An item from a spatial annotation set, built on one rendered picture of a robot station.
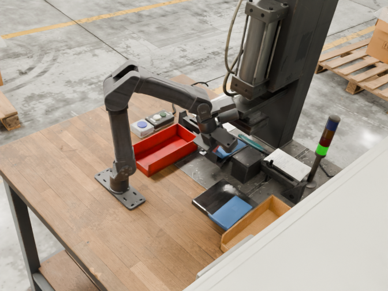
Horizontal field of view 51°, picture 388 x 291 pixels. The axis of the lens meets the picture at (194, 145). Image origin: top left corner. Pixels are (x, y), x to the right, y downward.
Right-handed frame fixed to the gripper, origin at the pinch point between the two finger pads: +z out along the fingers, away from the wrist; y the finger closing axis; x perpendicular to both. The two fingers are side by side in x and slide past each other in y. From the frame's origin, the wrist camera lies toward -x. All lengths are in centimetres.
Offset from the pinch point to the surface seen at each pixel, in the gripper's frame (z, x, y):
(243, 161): 5.4, -9.0, 4.6
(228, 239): 1.0, -24.7, -20.7
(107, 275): -11, -10, -52
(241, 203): 6.3, -18.1, -7.6
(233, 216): 3.6, -20.1, -13.6
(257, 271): -92, -57, -39
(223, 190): 6.8, -9.9, -7.7
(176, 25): 193, 251, 171
